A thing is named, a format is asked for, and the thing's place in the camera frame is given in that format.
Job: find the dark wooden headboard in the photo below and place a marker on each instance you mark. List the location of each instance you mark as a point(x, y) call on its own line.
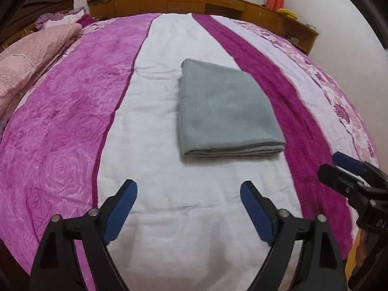
point(36, 15)

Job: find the person's right hand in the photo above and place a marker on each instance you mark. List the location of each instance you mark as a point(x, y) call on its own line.
point(361, 248)

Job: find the wooden cabinet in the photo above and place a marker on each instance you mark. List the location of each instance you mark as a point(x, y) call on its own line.
point(212, 4)

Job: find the grey towel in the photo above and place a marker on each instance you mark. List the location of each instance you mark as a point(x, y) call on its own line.
point(224, 109)

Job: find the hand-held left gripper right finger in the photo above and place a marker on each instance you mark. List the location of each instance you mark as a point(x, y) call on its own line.
point(257, 215)

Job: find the yellow object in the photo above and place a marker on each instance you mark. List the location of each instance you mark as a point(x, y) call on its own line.
point(288, 12)

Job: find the pink checked pillow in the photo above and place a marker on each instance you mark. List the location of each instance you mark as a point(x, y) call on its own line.
point(27, 57)

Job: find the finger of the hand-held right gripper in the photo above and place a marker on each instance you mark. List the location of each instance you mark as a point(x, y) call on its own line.
point(339, 178)
point(348, 162)

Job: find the lilac ruffled pillow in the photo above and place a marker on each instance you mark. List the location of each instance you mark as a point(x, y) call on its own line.
point(60, 19)

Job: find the purple floral bedspread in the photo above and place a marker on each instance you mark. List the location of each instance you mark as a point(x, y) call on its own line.
point(60, 127)

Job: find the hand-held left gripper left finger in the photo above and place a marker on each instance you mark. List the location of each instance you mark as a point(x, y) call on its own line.
point(121, 212)

